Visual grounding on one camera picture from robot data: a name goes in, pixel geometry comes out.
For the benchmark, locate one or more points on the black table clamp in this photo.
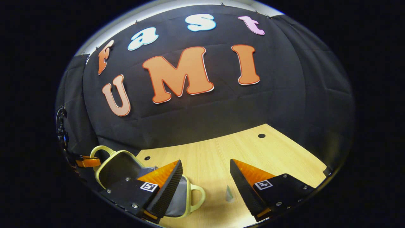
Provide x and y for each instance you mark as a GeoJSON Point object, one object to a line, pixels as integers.
{"type": "Point", "coordinates": [327, 172]}

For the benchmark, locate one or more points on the dark stand equipment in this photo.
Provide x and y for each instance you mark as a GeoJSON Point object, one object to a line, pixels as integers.
{"type": "Point", "coordinates": [61, 126]}

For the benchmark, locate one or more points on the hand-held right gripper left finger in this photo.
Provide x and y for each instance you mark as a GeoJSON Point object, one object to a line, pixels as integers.
{"type": "Point", "coordinates": [169, 186]}

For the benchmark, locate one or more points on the silver tube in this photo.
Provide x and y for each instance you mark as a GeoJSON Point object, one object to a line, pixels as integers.
{"type": "Point", "coordinates": [229, 194]}

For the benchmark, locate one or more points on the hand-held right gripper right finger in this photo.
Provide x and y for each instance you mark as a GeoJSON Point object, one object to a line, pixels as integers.
{"type": "Point", "coordinates": [242, 186]}

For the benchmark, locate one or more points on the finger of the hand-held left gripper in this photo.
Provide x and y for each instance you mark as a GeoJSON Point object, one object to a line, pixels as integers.
{"type": "Point", "coordinates": [90, 162]}

